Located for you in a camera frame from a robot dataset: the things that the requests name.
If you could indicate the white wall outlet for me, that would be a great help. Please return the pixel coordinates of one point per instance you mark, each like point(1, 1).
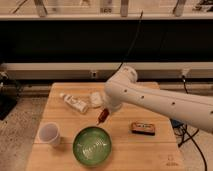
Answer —
point(94, 74)

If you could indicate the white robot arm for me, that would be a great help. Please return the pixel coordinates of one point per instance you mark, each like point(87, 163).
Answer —
point(194, 110)

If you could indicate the white tube bottle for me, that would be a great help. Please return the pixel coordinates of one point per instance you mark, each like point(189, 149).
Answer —
point(75, 103)

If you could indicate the dark object at left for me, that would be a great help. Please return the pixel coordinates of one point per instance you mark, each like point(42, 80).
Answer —
point(7, 103)

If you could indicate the green ceramic bowl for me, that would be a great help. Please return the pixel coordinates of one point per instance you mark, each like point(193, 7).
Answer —
point(92, 146)

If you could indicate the blue power box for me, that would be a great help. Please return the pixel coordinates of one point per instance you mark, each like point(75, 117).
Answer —
point(175, 123)

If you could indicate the red pepper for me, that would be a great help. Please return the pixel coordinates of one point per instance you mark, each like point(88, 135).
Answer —
point(103, 116)

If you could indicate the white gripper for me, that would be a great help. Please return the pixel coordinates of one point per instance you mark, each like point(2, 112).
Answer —
point(112, 105)

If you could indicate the brown snack packet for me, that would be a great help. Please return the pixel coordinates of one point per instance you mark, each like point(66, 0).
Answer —
point(142, 128)

